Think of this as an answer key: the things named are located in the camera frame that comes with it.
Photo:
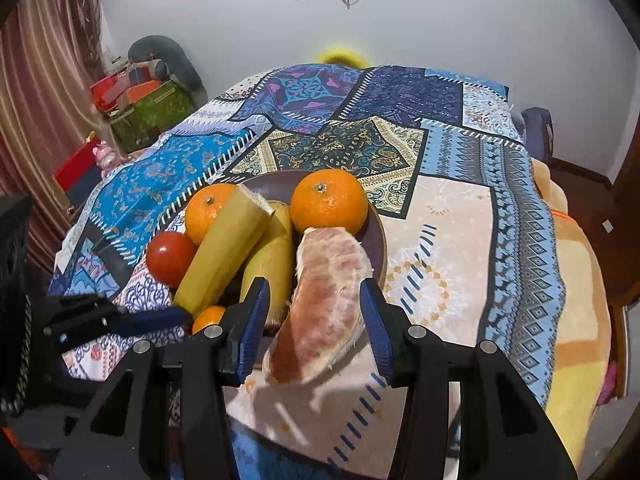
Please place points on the pink toy figure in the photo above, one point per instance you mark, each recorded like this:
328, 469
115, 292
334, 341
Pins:
107, 157

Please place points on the brown wooden door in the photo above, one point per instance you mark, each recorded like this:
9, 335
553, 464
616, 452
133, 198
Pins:
627, 240

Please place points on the red tomato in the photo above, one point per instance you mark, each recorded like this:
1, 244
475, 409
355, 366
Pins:
170, 260

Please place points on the orange cardboard box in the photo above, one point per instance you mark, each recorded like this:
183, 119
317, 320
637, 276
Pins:
142, 94

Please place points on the brown striped curtain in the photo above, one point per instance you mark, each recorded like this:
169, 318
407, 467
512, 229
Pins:
45, 85

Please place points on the green storage box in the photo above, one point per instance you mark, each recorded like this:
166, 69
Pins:
155, 120

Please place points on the blue patchwork printed cloth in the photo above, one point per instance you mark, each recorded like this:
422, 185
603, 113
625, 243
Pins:
450, 210

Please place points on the small mandarin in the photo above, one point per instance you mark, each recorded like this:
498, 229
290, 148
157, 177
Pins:
209, 319

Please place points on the small white floor item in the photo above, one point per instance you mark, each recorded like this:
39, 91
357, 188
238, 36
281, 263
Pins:
607, 226

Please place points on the peeled pomelo segment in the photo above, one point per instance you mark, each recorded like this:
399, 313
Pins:
325, 305

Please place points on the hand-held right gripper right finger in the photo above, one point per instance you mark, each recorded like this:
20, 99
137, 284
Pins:
376, 332

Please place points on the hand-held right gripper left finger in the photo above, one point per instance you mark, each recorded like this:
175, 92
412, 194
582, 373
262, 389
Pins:
250, 332

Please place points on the grey chair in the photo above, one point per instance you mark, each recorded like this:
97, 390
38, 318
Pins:
535, 132

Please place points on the red gift bag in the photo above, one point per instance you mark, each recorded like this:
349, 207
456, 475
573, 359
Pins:
107, 91

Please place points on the yellow corn cob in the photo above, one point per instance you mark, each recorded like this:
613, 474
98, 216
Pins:
267, 260
220, 255

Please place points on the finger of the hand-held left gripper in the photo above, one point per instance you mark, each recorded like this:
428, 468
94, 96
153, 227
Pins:
155, 320

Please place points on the yellow orange blanket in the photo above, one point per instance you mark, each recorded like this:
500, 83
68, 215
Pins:
585, 285

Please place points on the dark purple round plate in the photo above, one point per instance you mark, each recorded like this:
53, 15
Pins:
377, 255

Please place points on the red flat box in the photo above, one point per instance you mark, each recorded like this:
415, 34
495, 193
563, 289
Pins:
80, 172

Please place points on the pink cloth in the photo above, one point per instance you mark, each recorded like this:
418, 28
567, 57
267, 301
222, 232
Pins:
607, 382

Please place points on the orange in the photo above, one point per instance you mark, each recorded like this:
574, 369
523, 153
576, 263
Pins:
327, 202
205, 212

